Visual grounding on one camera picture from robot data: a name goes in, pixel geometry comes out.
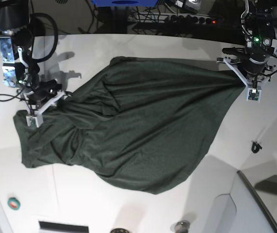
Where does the blue box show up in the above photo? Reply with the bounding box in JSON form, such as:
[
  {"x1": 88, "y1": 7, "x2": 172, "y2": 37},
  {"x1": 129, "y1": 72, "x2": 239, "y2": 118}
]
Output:
[{"x1": 91, "y1": 0, "x2": 158, "y2": 7}]

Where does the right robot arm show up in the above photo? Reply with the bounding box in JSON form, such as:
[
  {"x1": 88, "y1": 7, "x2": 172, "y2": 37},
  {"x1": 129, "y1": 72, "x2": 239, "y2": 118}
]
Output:
[{"x1": 0, "y1": 0, "x2": 62, "y2": 107}]

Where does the black round dial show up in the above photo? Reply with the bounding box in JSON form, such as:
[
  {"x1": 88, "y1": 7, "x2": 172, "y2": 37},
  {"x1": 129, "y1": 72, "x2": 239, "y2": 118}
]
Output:
[{"x1": 110, "y1": 228, "x2": 130, "y2": 233}]

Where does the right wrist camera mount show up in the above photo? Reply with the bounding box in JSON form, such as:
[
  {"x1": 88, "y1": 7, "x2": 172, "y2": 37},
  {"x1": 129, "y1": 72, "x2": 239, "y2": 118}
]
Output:
[{"x1": 26, "y1": 90, "x2": 72, "y2": 128}]

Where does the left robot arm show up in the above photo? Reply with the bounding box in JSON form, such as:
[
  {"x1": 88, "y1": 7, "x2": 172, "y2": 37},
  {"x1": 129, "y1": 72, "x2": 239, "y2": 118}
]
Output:
[{"x1": 218, "y1": 0, "x2": 277, "y2": 88}]

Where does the round metal knob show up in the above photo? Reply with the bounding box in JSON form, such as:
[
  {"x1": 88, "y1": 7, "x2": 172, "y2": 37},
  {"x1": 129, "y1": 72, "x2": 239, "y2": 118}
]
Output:
[{"x1": 174, "y1": 220, "x2": 190, "y2": 233}]

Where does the dark green t-shirt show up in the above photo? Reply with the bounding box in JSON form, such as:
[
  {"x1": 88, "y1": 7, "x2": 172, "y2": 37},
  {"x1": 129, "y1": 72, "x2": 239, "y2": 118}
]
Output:
[{"x1": 13, "y1": 57, "x2": 244, "y2": 194}]

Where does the small black clip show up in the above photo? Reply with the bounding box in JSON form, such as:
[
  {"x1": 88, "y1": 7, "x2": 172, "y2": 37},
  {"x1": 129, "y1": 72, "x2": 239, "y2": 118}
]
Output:
[{"x1": 251, "y1": 141, "x2": 262, "y2": 154}]

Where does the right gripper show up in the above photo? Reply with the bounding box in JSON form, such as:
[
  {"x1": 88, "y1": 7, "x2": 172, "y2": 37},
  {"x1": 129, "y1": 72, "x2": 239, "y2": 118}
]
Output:
[{"x1": 19, "y1": 79, "x2": 63, "y2": 107}]

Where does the black power strip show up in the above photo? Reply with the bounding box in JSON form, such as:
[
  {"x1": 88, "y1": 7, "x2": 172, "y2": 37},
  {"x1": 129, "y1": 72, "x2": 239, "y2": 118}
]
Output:
[{"x1": 129, "y1": 12, "x2": 218, "y2": 25}]

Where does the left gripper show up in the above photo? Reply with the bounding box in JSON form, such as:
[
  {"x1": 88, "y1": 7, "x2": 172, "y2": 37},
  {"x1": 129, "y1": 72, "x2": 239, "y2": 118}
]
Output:
[{"x1": 222, "y1": 47, "x2": 277, "y2": 84}]

